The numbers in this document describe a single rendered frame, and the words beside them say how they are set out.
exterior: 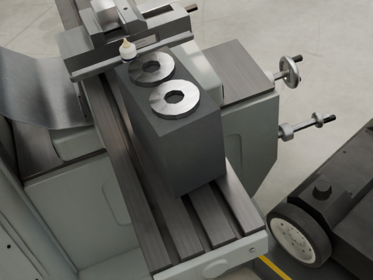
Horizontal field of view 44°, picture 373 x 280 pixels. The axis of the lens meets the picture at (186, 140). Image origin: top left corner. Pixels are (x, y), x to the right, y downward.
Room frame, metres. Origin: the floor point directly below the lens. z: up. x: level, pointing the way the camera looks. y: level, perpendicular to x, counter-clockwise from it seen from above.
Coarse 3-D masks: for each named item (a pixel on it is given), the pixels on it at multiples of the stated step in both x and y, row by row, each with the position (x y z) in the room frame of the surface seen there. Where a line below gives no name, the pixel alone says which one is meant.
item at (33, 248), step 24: (0, 120) 0.99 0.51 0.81; (0, 144) 0.85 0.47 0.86; (0, 168) 0.79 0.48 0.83; (0, 192) 0.75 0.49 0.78; (0, 216) 0.74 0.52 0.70; (24, 216) 0.76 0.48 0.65; (0, 240) 0.72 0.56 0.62; (24, 240) 0.74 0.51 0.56; (48, 240) 0.78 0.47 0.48; (0, 264) 0.71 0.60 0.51; (24, 264) 0.72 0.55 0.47; (48, 264) 0.74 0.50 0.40; (72, 264) 0.80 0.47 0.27
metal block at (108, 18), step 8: (96, 0) 1.06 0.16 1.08; (104, 0) 1.06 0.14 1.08; (112, 0) 1.05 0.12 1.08; (96, 8) 1.02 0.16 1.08; (104, 8) 1.02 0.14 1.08; (112, 8) 1.02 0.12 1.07; (96, 16) 1.03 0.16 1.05; (104, 16) 1.01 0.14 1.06; (112, 16) 1.02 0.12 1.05; (104, 24) 1.01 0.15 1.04; (112, 24) 1.02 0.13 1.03; (120, 24) 1.02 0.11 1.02
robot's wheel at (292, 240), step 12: (288, 204) 0.68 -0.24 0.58; (276, 216) 0.66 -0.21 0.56; (288, 216) 0.63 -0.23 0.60; (300, 216) 0.63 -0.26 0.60; (276, 228) 0.67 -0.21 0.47; (288, 228) 0.65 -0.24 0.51; (300, 228) 0.59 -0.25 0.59; (312, 228) 0.59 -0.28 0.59; (276, 240) 0.66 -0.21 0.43; (288, 240) 0.64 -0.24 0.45; (300, 240) 0.61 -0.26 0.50; (312, 240) 0.56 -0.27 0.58; (324, 240) 0.56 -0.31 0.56; (288, 252) 0.62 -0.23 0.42; (300, 252) 0.60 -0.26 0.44; (312, 252) 0.55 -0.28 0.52; (324, 252) 0.54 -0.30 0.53; (312, 264) 0.55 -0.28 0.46
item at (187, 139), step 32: (128, 64) 0.73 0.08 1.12; (160, 64) 0.69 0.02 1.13; (128, 96) 0.66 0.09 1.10; (160, 96) 0.60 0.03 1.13; (192, 96) 0.59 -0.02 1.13; (160, 128) 0.54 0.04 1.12; (192, 128) 0.54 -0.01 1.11; (160, 160) 0.55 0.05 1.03; (192, 160) 0.54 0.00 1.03; (224, 160) 0.56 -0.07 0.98
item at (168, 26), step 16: (160, 0) 1.13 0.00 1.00; (176, 0) 1.12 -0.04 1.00; (80, 16) 1.06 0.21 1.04; (144, 16) 1.09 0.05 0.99; (160, 16) 1.05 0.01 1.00; (176, 16) 1.04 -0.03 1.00; (64, 32) 1.07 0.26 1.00; (80, 32) 1.05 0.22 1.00; (96, 32) 0.98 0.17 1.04; (112, 32) 1.02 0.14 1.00; (144, 32) 1.00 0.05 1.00; (160, 32) 1.01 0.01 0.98; (176, 32) 1.03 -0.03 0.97; (192, 32) 1.03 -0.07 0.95; (64, 48) 1.00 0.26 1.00; (80, 48) 0.98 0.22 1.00; (96, 48) 0.97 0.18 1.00; (112, 48) 0.98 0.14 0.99; (144, 48) 1.00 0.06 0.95; (64, 64) 1.00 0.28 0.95; (80, 64) 0.96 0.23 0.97; (96, 64) 0.97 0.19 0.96; (112, 64) 0.96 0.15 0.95; (80, 80) 0.94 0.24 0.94
